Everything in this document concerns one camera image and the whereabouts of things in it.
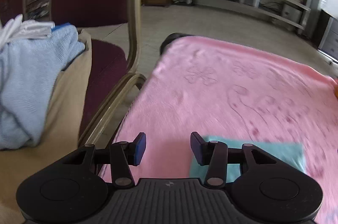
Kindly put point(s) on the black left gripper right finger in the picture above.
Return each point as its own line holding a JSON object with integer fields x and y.
{"x": 215, "y": 156}

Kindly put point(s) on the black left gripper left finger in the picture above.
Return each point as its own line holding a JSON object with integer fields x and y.
{"x": 123, "y": 155}

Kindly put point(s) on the mint green t-shirt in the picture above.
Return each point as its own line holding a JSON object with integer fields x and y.
{"x": 290, "y": 153}

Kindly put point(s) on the beige cloth on chair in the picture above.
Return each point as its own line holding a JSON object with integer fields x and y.
{"x": 60, "y": 135}

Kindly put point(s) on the pink patterned blanket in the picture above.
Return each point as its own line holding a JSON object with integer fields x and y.
{"x": 220, "y": 89}

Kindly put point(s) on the light blue knit sweater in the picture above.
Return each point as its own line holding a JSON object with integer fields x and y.
{"x": 29, "y": 69}

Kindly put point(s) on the white folded cloth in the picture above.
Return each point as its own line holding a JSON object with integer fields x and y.
{"x": 16, "y": 29}

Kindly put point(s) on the maroon wooden chair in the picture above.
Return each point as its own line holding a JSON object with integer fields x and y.
{"x": 114, "y": 70}

